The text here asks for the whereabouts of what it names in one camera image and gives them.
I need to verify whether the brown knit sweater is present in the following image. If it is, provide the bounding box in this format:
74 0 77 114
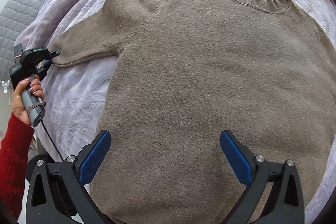
51 0 335 223

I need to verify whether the red knit sleeve forearm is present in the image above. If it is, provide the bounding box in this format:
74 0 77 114
1 111 34 219

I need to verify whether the left hand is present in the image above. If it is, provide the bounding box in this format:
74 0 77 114
10 75 45 126

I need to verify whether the lavender embossed bedspread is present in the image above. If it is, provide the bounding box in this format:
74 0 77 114
14 0 336 224

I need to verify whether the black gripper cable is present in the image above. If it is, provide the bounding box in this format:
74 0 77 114
40 118 65 162

